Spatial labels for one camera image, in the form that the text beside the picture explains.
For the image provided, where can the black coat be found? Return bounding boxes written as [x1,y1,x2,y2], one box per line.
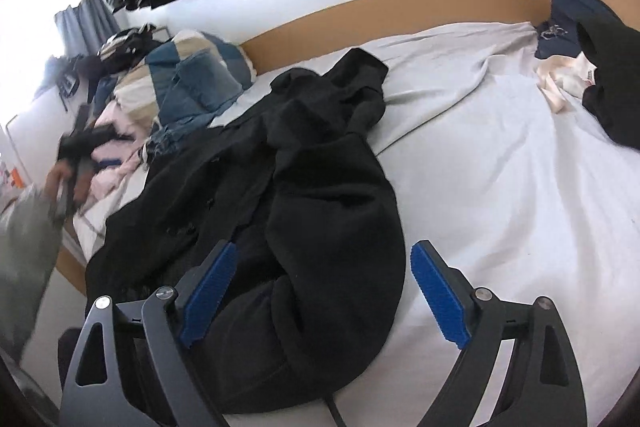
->
[86,49,406,414]

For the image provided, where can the black clothes pile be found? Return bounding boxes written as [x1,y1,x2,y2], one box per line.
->
[74,24,168,103]

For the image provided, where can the left hand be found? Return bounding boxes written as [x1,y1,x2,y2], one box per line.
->
[42,159,94,205]

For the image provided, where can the pink blanket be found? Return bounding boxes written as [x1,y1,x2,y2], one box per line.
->
[84,101,149,209]

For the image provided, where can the blue beige patchwork pillow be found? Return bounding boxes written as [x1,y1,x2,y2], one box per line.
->
[114,30,256,134]

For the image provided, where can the blue curtain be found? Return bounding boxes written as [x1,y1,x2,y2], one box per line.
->
[54,0,120,57]

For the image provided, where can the blue denim jeans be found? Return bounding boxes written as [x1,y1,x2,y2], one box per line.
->
[145,50,244,162]

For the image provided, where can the black folded garment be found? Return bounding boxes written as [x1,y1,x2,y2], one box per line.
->
[577,16,640,150]

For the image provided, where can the cream white garment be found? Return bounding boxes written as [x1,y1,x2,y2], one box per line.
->
[536,52,597,114]

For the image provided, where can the navy patterned garment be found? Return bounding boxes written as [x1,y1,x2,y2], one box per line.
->
[535,0,620,60]

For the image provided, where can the black cable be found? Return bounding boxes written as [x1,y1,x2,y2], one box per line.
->
[323,393,352,427]

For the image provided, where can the wooden bed frame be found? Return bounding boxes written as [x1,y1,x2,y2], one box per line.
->
[54,0,640,295]

